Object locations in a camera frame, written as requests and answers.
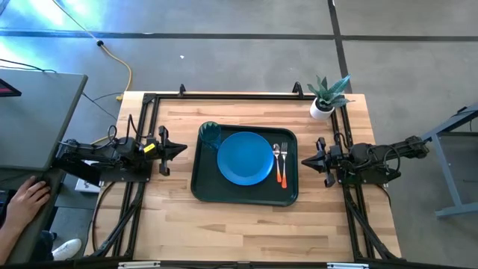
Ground spoon with orange handle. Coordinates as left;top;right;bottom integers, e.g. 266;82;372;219
272;143;283;184

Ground black flat bar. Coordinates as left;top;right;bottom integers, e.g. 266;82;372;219
52;156;102;188

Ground black device with red screen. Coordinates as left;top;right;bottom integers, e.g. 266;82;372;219
0;78;22;98

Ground person's white shoe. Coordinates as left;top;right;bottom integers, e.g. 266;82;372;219
52;238;83;262

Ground grey desk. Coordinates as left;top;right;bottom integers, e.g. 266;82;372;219
0;69;89;262

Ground silver metal bracket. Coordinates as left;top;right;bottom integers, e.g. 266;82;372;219
326;262;370;269
117;261;161;269

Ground teal faceted plastic cup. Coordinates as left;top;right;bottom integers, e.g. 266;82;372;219
198;120;222;151

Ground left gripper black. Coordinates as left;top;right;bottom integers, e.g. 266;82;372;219
143;126;189;177

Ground black metal table frame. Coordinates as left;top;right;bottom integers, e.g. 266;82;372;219
89;81;403;262

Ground fork with orange handle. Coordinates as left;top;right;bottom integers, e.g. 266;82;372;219
279;141;289;190

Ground grey metal table frame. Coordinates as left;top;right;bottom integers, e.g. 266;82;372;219
414;102;478;220

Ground white round plant pot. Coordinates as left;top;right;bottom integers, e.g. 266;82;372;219
309;97;336;121

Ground person's hand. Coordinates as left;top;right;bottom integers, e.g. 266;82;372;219
4;176;52;233

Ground yellow extension cable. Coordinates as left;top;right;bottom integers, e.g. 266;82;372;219
51;0;134;146

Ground white box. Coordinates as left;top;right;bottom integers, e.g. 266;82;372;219
74;159;106;194

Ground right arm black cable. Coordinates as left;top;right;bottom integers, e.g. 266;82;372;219
334;132;403;175

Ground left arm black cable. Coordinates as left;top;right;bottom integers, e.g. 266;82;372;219
106;114;151;143

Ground person's forearm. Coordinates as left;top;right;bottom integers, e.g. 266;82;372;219
0;220;20;265

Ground person's leg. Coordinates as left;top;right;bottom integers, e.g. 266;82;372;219
31;229;58;263

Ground green potted plant leaves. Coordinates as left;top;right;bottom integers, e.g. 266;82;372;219
306;73;355;111

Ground thin black floor cable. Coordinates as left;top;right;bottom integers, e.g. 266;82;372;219
0;58;58;74

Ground dark green tray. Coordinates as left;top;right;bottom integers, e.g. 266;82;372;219
190;124;299;207

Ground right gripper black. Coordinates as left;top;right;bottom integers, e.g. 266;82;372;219
301;137;343;189

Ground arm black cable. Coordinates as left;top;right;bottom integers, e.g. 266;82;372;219
334;132;403;175
106;114;151;143

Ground blue round plate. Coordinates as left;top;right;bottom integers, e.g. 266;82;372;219
217;131;276;187

